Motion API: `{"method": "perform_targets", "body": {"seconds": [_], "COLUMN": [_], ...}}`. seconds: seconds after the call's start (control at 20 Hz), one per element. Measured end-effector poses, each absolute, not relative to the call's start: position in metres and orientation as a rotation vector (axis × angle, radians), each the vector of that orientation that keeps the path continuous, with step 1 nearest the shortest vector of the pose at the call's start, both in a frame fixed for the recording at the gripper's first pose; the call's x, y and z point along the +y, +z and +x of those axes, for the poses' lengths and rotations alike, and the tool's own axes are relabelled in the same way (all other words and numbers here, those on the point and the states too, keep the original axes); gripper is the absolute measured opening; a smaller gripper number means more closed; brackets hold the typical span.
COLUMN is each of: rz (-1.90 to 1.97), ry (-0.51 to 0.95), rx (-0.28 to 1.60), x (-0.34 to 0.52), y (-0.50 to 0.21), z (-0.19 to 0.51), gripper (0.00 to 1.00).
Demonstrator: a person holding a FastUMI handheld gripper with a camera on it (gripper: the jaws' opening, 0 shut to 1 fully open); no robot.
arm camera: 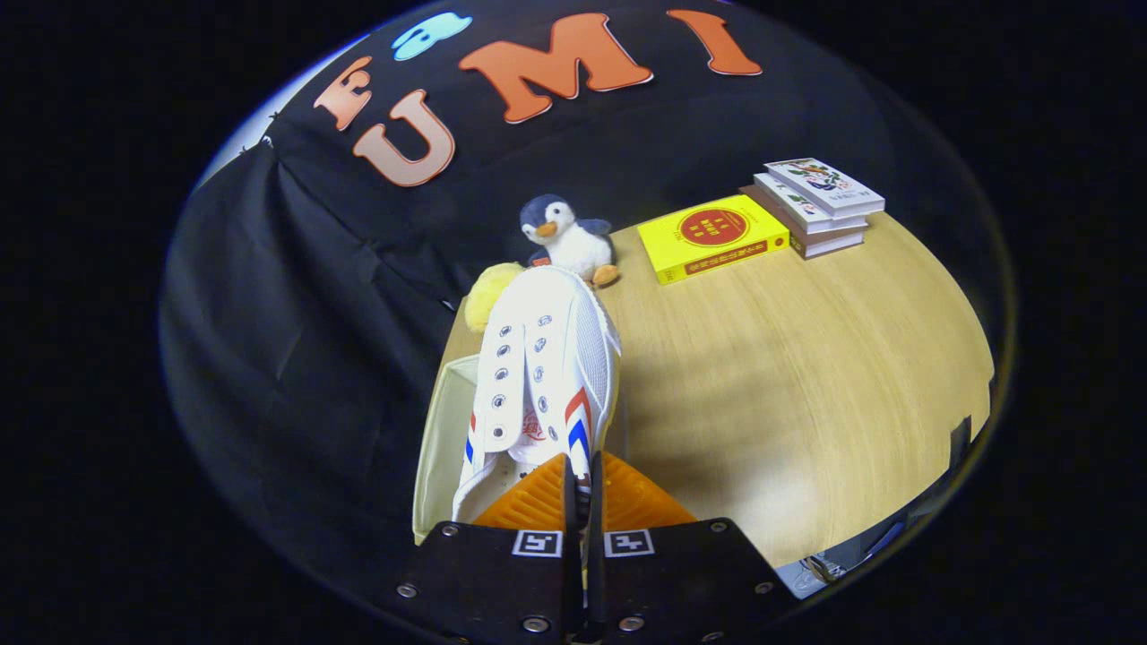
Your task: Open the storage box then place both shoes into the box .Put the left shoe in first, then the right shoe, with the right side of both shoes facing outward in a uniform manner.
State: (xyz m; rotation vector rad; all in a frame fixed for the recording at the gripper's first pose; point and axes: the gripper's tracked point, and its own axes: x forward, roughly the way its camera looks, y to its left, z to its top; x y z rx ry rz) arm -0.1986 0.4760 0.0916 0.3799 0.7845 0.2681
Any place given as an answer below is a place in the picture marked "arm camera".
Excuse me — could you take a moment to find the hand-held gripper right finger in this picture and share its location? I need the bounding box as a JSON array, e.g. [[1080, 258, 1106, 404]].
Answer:
[[581, 451, 798, 645]]

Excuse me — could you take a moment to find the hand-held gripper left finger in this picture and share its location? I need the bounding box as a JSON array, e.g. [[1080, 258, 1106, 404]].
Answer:
[[394, 452, 582, 645]]

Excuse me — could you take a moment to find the yellow book with red circle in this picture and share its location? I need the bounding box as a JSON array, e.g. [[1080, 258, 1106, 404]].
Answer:
[[637, 194, 791, 286]]

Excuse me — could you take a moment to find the white canvas shoe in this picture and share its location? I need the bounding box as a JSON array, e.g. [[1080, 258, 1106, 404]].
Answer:
[[451, 265, 623, 525]]

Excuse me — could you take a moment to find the penguin plush toy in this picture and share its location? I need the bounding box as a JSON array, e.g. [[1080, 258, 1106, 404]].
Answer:
[[519, 194, 621, 288]]

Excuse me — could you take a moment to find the black backdrop cloth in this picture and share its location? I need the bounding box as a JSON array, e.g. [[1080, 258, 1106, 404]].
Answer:
[[160, 0, 1013, 610]]

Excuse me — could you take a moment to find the beige fabric storage box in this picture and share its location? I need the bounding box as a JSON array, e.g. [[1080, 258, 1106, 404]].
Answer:
[[411, 354, 485, 546]]

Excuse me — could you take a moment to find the yellow plush ball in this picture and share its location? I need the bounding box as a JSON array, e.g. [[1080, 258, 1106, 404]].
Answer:
[[463, 262, 525, 334]]

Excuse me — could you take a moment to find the white book with illustrated cover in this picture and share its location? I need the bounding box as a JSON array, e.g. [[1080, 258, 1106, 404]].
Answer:
[[763, 158, 886, 219]]

